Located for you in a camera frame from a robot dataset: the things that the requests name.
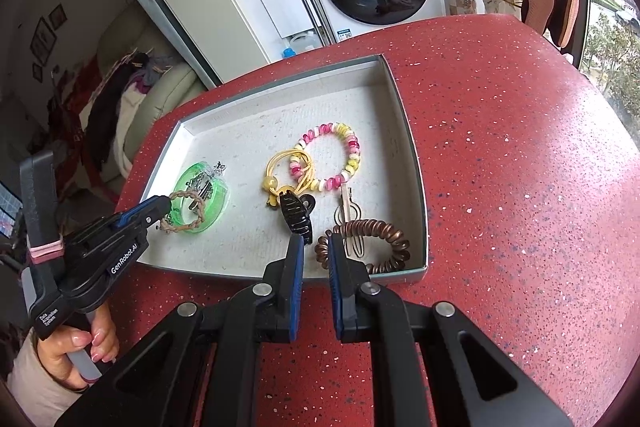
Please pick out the person's left forearm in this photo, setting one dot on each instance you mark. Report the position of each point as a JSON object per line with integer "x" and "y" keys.
{"x": 35, "y": 387}

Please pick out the pink rubber band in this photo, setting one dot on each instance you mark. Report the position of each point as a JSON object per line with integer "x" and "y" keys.
{"x": 47, "y": 251}

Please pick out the clear plastic jug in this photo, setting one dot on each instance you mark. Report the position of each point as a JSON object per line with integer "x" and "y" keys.
{"x": 302, "y": 43}

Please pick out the green plastic bangle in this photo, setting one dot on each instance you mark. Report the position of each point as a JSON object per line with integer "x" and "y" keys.
{"x": 220, "y": 207}

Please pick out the person's left hand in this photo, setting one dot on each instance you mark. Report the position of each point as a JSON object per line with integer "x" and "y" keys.
{"x": 60, "y": 347}

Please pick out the small picture frame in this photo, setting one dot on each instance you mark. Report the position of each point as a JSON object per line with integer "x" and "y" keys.
{"x": 37, "y": 72}

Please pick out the beige hair pin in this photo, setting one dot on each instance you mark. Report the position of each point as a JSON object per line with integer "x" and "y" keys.
{"x": 346, "y": 202}

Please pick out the brown slipper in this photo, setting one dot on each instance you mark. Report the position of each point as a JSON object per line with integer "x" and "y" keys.
{"x": 565, "y": 17}
{"x": 537, "y": 2}

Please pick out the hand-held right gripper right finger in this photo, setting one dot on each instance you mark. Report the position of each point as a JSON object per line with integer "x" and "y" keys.
{"x": 334, "y": 287}

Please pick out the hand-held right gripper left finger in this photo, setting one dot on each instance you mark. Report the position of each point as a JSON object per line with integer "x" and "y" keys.
{"x": 297, "y": 287}

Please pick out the pile of clothes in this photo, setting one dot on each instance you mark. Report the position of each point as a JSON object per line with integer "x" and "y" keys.
{"x": 105, "y": 117}

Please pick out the white shallow tray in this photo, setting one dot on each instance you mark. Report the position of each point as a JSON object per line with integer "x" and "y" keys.
{"x": 240, "y": 142}

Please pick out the large picture frame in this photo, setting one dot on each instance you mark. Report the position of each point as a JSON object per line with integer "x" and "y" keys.
{"x": 43, "y": 41}

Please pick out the medium picture frame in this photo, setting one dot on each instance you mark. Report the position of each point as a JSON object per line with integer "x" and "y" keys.
{"x": 56, "y": 17}

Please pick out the black hair claw clip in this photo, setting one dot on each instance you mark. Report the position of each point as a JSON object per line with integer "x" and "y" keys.
{"x": 295, "y": 212}

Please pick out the beige sofa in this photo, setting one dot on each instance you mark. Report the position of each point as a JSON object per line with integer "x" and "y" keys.
{"x": 165, "y": 92}

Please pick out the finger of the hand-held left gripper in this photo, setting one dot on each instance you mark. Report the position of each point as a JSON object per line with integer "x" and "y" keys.
{"x": 155, "y": 204}
{"x": 132, "y": 234}

